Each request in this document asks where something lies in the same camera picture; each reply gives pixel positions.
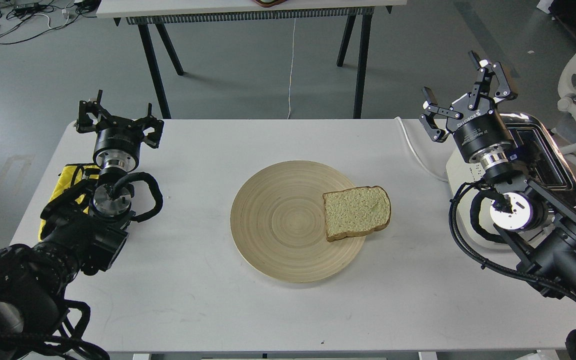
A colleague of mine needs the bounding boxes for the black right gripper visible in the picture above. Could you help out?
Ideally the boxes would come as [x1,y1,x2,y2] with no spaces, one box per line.
[419,50,519,164]

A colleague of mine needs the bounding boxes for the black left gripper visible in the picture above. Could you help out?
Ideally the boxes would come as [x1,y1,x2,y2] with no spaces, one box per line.
[74,89,165,167]

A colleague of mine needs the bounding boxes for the slice of bread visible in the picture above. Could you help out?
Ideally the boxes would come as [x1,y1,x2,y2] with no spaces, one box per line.
[322,186,392,242]

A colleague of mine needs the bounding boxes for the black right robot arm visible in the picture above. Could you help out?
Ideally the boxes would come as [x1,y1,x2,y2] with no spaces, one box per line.
[419,51,576,360]

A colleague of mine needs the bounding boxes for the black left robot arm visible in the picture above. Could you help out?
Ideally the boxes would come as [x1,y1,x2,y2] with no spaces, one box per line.
[0,96,164,360]

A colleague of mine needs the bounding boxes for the white and chrome toaster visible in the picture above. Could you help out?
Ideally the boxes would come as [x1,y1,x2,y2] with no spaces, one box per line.
[446,112,576,252]

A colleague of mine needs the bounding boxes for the white background table black legs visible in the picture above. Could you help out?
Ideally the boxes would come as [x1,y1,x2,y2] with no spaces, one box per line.
[95,0,406,119]

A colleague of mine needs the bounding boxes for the round bamboo plate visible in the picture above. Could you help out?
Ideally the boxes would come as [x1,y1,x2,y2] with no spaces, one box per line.
[230,161,366,283]

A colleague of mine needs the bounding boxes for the brown object on background table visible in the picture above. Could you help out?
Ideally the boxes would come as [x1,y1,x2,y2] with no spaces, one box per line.
[253,0,286,8]

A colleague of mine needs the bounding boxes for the white toaster power cord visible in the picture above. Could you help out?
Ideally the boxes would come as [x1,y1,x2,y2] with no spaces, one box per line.
[394,116,450,183]

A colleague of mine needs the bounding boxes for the black floor cables and adapters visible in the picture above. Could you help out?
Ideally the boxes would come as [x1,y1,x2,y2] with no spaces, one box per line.
[0,0,102,53]

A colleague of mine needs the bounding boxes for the thin white hanging cable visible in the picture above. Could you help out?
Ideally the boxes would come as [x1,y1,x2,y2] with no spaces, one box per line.
[287,18,297,120]

